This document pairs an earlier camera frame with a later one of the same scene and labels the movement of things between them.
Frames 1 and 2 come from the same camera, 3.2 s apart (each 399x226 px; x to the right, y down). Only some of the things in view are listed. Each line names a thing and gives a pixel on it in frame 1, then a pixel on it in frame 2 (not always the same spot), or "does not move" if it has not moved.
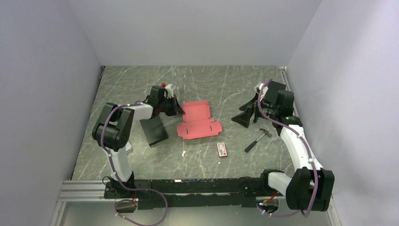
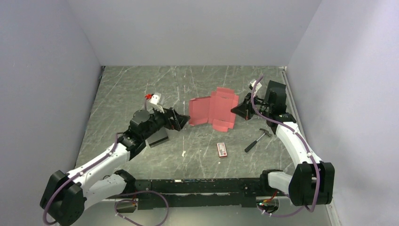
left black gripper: (179, 109) to (178, 125)
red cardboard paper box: (197, 124) to (219, 108)
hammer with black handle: (251, 145) does not move
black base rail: (161, 194) does not move
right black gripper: (243, 118) to (244, 109)
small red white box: (221, 149) does not move
